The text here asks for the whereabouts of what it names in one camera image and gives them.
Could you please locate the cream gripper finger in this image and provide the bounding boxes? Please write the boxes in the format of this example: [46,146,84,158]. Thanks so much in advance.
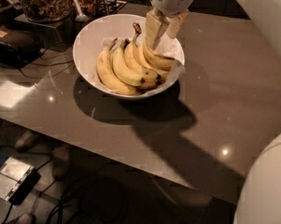
[146,9,169,50]
[166,9,189,39]

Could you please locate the yellow banana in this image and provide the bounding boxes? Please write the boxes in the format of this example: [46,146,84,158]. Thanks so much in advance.
[112,39,158,90]
[96,39,138,96]
[137,44,168,82]
[124,22,161,83]
[143,42,175,71]

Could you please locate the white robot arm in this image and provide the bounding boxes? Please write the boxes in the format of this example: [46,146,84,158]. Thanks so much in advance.
[149,0,281,224]

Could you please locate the white ceramic bowl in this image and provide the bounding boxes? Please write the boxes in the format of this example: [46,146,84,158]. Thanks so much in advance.
[73,14,185,100]

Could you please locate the metal scoop in cup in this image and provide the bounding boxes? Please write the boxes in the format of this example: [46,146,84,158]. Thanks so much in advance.
[72,0,90,29]

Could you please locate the glass jar of nuts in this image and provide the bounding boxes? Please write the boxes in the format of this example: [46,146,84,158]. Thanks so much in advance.
[20,0,72,23]

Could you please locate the black device with label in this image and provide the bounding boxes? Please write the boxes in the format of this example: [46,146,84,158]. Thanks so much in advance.
[0,26,44,68]

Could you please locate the silver box on floor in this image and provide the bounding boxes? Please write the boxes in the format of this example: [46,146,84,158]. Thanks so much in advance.
[0,157,41,205]

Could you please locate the black wire rack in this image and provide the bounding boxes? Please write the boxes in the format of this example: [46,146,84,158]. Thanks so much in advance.
[94,0,128,17]

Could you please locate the black cable on table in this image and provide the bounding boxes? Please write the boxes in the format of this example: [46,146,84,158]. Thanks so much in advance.
[18,40,76,80]

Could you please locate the black cables on floor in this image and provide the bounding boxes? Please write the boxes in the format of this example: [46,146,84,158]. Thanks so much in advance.
[0,143,129,224]

